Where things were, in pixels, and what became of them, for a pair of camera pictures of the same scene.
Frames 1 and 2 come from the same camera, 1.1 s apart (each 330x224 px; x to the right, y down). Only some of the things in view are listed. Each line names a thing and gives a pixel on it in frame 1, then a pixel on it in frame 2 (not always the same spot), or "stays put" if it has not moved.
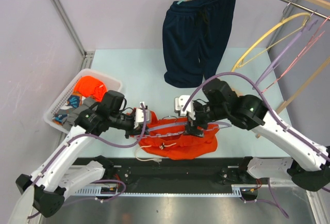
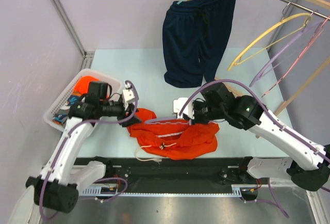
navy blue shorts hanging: [199, 29] stays put
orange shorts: [167, 138] stays put
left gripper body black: [122, 121] → [118, 110]
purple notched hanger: [209, 126] → [167, 119]
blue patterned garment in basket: [73, 100] stays put
